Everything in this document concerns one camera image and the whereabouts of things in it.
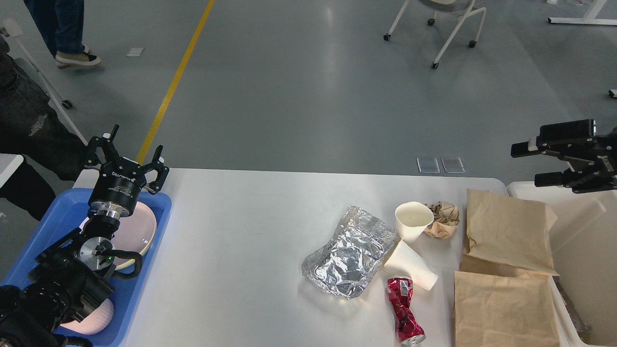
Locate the white paper on floor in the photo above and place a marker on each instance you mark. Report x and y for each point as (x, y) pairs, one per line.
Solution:
(135, 52)

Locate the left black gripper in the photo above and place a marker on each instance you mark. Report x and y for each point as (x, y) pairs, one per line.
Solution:
(120, 182)

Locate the crushed red can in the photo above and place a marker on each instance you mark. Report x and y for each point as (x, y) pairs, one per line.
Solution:
(400, 291)

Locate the brown paper bag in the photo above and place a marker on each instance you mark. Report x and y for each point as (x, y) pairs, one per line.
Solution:
(495, 311)
(508, 236)

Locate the crumpled aluminium foil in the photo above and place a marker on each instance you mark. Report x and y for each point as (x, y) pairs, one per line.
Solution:
(357, 250)

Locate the lower brown paper bag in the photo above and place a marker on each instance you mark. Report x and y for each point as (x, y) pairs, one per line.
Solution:
(495, 311)

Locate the upright white paper cup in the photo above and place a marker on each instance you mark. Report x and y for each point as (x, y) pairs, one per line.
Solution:
(411, 219)

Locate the left clear floor plate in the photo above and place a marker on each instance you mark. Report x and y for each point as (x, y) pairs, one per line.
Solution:
(428, 165)

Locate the person in dark clothes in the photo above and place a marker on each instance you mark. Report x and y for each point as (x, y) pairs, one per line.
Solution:
(30, 127)

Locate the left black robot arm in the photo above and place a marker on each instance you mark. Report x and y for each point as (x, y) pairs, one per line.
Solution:
(73, 275)

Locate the grey chair left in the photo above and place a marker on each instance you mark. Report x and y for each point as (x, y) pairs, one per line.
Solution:
(11, 30)

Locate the white plastic bin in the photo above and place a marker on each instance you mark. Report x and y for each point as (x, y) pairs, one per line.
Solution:
(584, 249)

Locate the blue plastic tray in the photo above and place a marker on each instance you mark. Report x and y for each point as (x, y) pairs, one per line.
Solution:
(67, 212)

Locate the person in blue jeans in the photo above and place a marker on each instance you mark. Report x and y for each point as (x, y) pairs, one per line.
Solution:
(60, 24)

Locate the pink plate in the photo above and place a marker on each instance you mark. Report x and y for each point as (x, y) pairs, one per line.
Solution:
(137, 229)

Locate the crumpled brown paper ball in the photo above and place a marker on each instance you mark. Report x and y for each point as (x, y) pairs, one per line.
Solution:
(446, 219)

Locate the white side table left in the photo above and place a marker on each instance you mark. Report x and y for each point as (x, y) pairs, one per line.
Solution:
(9, 164)

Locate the white table frame corner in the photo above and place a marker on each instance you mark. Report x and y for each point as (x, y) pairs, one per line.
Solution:
(590, 18)

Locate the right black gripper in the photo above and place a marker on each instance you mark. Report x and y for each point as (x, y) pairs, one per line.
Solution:
(575, 142)

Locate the pink mug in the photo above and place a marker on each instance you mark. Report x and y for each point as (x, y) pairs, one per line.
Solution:
(95, 322)

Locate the lying white paper cup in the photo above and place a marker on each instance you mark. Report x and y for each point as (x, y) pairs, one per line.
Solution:
(405, 262)

